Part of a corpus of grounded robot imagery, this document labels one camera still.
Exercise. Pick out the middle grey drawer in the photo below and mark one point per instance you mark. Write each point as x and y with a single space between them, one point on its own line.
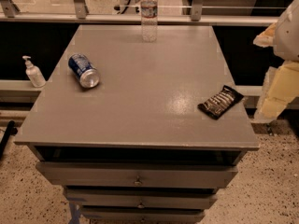
140 198

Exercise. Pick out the blue soda can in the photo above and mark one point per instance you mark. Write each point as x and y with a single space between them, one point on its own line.
84 71

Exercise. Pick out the grey drawer cabinet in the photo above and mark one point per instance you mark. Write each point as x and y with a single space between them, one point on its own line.
144 109

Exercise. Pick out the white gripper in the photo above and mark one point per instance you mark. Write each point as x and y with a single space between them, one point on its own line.
288 36

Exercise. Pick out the grey drawer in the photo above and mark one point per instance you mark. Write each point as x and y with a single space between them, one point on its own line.
140 198
143 215
137 175

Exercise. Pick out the clear plastic water bottle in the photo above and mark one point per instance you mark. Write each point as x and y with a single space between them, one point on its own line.
149 19

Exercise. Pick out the bottom grey drawer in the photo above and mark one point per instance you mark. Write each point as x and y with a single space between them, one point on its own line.
143 215

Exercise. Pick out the black pole on floor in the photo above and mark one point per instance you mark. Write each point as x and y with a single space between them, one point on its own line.
10 130

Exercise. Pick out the white pump dispenser bottle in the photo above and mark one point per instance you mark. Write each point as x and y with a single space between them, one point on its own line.
34 73

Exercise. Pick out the top grey drawer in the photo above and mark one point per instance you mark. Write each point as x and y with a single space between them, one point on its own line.
137 175

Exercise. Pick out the metal window rail frame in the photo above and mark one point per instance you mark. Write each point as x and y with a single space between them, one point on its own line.
197 12

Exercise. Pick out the black snack packet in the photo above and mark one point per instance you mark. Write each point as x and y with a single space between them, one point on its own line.
220 103

